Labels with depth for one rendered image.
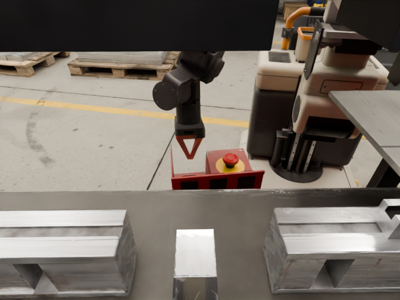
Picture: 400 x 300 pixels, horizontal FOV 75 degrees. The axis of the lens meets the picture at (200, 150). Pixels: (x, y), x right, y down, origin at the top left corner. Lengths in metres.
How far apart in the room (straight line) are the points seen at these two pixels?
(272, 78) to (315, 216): 0.95
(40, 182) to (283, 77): 1.61
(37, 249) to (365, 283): 0.37
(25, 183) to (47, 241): 1.72
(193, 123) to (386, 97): 0.37
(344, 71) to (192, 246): 0.85
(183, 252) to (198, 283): 0.03
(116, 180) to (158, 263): 1.44
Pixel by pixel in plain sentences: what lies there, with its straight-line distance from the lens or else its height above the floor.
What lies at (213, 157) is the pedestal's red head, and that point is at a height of 0.78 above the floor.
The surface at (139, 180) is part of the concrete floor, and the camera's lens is 1.77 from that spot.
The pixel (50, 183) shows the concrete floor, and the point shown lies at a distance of 1.96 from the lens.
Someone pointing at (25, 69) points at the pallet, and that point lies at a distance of 3.71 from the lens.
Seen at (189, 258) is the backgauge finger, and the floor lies 1.00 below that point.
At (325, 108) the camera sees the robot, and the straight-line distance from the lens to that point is 0.98.
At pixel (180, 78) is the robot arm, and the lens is 0.51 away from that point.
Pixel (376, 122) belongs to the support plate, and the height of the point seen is 1.00.
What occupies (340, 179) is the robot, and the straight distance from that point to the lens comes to 1.51.
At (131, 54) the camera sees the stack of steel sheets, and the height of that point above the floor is 0.25.
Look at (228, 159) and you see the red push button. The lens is 0.63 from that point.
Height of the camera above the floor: 1.22
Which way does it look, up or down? 38 degrees down
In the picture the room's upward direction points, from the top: straight up
